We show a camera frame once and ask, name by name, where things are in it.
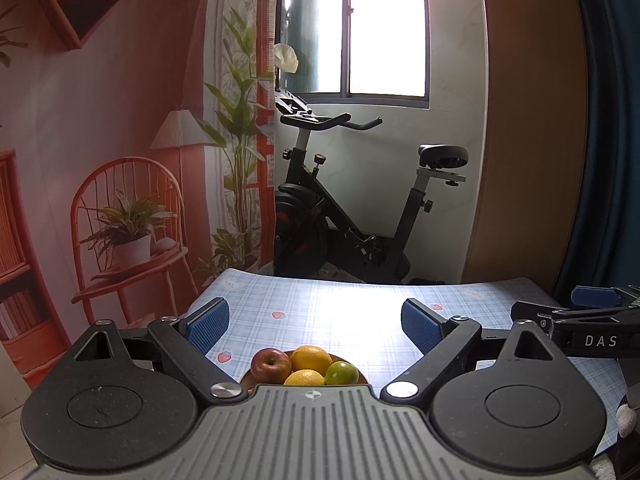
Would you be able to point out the white plastic bag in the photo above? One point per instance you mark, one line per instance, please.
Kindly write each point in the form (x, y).
(285, 57)

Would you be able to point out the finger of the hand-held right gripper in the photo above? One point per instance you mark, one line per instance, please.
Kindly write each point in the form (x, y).
(595, 297)
(530, 311)

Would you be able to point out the black exercise bike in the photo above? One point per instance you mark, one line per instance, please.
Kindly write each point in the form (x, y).
(300, 210)

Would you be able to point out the wooden panel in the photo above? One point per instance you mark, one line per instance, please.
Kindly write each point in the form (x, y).
(530, 110)

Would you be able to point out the cream round plate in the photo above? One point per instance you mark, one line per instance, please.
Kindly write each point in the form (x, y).
(357, 372)

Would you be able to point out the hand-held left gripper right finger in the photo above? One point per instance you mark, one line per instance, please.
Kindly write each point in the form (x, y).
(422, 327)

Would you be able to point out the green apple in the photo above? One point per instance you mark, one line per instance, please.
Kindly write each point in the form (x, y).
(342, 374)

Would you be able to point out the red apple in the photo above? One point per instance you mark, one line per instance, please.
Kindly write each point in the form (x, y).
(270, 366)

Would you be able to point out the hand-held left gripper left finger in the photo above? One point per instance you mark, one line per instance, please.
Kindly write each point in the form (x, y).
(207, 327)

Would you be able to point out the yellow lemon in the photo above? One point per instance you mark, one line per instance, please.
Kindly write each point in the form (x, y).
(302, 378)
(311, 357)

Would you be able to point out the wall poster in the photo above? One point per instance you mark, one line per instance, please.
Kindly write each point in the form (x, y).
(125, 85)

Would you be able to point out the window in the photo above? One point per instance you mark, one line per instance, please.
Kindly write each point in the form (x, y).
(385, 25)

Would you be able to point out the blue plaid tablecloth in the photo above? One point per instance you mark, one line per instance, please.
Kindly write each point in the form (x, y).
(340, 300)

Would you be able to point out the person's right hand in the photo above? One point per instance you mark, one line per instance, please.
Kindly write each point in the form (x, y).
(627, 420)

